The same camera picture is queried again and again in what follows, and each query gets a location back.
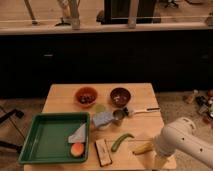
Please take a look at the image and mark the wooden table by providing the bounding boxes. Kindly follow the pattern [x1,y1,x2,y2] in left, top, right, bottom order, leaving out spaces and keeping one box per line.
[23,83,178,171]

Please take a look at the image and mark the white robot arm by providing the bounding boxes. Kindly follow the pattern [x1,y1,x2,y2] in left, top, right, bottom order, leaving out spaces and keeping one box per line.
[153,117,213,169]

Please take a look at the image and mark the small green round object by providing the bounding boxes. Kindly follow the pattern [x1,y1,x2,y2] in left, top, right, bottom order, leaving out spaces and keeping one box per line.
[95,104,106,113]

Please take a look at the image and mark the purple bowl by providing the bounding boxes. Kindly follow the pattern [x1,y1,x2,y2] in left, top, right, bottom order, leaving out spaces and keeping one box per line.
[110,87,131,107]

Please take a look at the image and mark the orange fruit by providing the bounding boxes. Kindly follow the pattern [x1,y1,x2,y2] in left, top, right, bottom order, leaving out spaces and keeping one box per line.
[71,143,84,157]

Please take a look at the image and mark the blue cloth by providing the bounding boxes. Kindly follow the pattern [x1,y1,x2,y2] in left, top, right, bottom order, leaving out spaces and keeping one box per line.
[92,111,114,128]

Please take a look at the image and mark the yellow banana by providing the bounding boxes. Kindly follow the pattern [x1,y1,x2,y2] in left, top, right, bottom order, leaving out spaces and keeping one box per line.
[133,142,154,155]

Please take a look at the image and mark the grey folded cloth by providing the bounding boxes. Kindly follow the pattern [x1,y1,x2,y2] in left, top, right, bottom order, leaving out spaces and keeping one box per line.
[68,124,86,143]

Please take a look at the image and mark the clutter on floor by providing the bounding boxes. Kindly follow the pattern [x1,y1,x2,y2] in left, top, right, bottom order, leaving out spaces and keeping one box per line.
[183,90,213,124]

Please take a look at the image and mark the orange bowl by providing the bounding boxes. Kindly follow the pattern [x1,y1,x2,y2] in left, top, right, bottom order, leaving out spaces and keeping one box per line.
[75,87,98,108]

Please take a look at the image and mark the black stand legs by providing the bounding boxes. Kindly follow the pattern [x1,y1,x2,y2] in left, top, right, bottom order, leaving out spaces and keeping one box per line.
[0,105,25,154]

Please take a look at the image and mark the knife with black handle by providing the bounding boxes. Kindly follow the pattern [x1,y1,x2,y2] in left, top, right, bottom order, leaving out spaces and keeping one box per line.
[124,107,160,117]

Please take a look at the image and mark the green plastic tray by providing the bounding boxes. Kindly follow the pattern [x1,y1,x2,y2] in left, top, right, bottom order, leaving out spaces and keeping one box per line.
[18,112,90,164]

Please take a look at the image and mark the metal cup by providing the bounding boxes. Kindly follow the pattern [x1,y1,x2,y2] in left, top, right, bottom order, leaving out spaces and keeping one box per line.
[113,110,126,126]

